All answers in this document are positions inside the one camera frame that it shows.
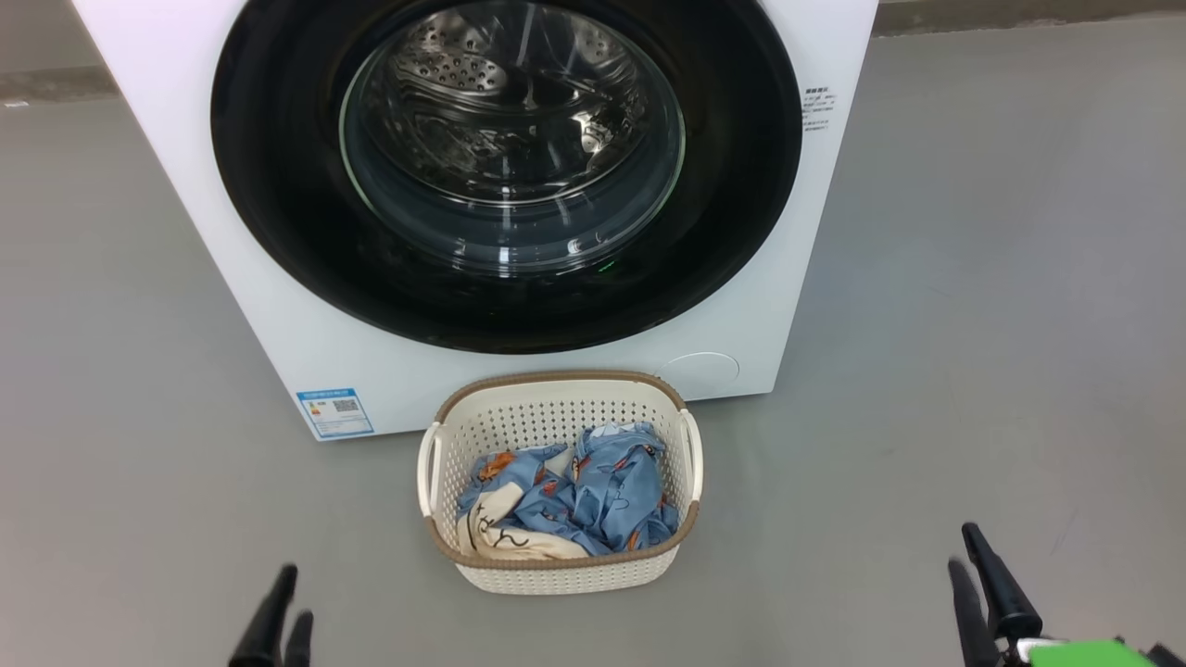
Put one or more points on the small printed text label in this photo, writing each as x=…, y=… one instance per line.
x=819, y=109

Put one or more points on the round white filter cover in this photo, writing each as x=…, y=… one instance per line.
x=700, y=372

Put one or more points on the cream perforated basket brown rim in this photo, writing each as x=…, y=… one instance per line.
x=556, y=574

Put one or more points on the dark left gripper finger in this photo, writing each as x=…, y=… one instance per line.
x=299, y=644
x=267, y=621

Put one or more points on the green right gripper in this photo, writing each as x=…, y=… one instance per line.
x=1075, y=654

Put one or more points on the white front-load washing machine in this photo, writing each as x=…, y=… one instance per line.
x=371, y=371

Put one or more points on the blue energy label sticker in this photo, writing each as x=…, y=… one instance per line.
x=335, y=413

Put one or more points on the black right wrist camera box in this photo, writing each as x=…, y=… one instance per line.
x=1171, y=658

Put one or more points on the blue garment orange print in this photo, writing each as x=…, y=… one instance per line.
x=621, y=491

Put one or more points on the stainless steel washing machine drum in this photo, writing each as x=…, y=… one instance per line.
x=519, y=93

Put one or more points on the black round glass washer door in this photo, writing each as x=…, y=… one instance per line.
x=278, y=185

